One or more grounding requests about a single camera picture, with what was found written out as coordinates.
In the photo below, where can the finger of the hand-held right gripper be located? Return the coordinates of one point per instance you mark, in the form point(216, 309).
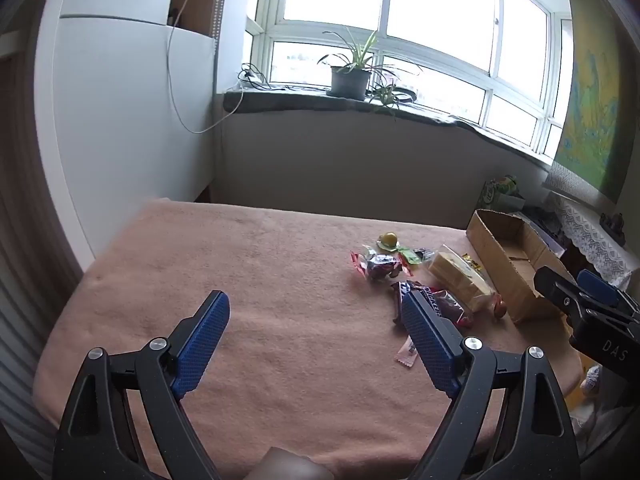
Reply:
point(557, 287)
point(599, 286)

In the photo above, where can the yellow jelly cup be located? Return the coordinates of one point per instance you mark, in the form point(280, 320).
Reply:
point(388, 241)

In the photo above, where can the small plant in dark tray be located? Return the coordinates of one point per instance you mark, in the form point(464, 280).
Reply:
point(389, 96)

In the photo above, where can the red candy bag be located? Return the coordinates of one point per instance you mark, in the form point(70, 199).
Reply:
point(378, 266)

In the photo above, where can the dark red chocolate bar packet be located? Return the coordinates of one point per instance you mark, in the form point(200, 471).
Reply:
point(440, 306)

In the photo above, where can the pink small candy wrapper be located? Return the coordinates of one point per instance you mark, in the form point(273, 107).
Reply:
point(406, 355)

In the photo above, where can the yellow cracker packet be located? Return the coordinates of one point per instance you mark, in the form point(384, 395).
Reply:
point(458, 278)

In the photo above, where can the small brown red snack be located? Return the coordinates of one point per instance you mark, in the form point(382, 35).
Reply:
point(499, 306)

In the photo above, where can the green snack packet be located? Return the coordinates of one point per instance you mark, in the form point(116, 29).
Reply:
point(410, 256)

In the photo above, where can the yellow small snack packet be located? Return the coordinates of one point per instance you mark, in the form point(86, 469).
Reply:
point(471, 261)

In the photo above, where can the brown cardboard box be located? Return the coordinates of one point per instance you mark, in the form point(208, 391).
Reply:
point(512, 265)

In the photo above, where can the green yellow wall map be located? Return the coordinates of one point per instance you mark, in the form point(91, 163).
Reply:
point(595, 90)

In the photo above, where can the small white bottle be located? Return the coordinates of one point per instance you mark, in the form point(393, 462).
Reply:
point(591, 379)

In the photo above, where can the green juice carton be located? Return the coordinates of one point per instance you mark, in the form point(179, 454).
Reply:
point(501, 191)

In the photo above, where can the white framed window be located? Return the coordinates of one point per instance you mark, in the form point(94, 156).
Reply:
point(400, 25)

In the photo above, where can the white lace cloth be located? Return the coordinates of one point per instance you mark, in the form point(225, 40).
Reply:
point(587, 232)

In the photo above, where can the dark small figurine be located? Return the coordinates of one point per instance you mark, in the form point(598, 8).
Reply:
point(613, 221)

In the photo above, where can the dark small snack packet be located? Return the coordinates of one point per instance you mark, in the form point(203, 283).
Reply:
point(426, 255)

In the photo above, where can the white cabinet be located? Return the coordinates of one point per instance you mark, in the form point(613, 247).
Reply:
point(115, 125)

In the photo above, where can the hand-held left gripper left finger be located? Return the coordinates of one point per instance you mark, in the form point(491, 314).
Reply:
point(202, 342)

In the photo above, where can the pink blanket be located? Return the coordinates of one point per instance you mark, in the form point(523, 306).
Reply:
point(280, 280)

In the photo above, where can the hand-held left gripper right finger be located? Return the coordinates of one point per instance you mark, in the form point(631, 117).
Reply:
point(429, 345)

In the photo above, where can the potted spider plant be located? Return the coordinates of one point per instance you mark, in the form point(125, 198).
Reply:
point(351, 77)

